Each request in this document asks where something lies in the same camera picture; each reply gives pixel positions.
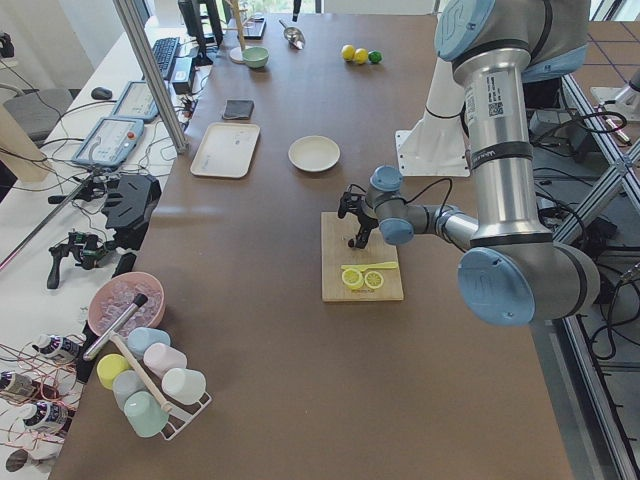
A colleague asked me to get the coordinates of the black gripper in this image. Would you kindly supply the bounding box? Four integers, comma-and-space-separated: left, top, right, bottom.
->
353, 202, 378, 249

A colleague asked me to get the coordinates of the cream round plate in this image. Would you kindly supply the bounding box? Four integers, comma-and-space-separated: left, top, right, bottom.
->
288, 135, 341, 173

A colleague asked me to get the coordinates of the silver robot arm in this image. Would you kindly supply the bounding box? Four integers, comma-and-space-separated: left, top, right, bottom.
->
339, 1, 600, 326

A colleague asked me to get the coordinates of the cream rabbit tray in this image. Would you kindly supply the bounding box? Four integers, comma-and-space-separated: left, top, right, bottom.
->
190, 122, 260, 179

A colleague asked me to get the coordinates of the yellow plastic knife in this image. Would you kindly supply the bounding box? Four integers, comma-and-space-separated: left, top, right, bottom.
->
340, 261, 399, 272

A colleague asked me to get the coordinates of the wooden cutting board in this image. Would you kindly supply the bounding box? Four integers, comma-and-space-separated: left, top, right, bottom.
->
321, 212, 404, 302

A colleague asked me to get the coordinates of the lemon slice far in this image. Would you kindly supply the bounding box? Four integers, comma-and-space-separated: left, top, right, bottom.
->
341, 269, 364, 290

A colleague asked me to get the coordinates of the lemon slice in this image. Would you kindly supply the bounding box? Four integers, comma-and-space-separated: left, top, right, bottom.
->
363, 270, 385, 290
341, 269, 364, 290

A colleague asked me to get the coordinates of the lemon slice near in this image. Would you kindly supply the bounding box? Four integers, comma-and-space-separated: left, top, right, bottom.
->
363, 270, 385, 290

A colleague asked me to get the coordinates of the green lime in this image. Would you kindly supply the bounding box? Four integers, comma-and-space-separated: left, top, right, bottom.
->
368, 50, 383, 64

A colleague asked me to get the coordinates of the grey folded cloth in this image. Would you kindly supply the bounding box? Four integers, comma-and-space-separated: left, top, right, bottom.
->
222, 99, 254, 120

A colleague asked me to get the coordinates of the yellow lemon near lime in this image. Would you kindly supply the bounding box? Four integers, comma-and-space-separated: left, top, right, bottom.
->
353, 48, 369, 65

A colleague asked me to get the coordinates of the yellow lemon near scoop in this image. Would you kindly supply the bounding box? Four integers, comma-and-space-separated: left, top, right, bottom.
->
341, 44, 356, 62

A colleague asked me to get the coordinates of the mint green bowl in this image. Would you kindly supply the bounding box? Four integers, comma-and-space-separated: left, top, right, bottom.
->
242, 46, 270, 69

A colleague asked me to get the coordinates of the steel scoop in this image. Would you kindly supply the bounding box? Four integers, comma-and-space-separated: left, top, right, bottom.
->
279, 19, 306, 50

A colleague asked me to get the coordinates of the wooden cup rack stand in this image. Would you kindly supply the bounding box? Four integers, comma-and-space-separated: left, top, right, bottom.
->
226, 0, 246, 64

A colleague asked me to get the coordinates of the steel muddler with black tip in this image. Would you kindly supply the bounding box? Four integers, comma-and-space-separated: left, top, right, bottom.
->
82, 293, 148, 361

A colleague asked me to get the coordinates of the pastel cup rack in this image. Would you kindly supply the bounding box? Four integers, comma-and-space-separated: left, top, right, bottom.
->
93, 331, 213, 441

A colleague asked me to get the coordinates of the pink bowl with ice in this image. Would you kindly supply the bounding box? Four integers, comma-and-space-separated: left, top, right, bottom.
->
88, 272, 166, 338

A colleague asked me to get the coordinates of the blue teach pendant upper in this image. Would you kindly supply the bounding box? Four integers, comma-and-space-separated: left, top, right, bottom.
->
111, 81, 159, 123

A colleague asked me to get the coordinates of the blue teach pendant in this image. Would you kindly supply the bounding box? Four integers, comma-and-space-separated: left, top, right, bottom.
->
111, 81, 159, 123
71, 117, 144, 170

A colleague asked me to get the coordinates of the blue teach pendant lower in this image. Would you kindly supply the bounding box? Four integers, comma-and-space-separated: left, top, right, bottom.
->
71, 117, 144, 170

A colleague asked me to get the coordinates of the black keyboard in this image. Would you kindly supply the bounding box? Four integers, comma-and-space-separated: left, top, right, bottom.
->
152, 37, 180, 80

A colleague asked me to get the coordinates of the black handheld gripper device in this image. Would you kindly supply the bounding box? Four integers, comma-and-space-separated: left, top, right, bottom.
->
46, 231, 116, 290

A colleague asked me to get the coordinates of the black computer mouse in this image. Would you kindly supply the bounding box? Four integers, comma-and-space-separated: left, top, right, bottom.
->
91, 87, 113, 100

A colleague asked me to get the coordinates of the bottle holder rack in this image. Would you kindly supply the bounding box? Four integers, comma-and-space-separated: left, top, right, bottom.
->
1, 344, 82, 460

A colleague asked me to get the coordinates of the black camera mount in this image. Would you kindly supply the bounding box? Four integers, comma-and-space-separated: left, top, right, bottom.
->
337, 184, 367, 219

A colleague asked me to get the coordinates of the black camera cable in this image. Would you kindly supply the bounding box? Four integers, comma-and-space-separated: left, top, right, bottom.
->
399, 177, 454, 211

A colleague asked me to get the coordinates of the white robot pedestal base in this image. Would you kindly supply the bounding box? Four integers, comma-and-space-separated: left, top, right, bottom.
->
395, 58, 470, 177

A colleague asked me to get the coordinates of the aluminium frame post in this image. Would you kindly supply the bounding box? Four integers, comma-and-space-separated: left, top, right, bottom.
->
113, 0, 188, 154

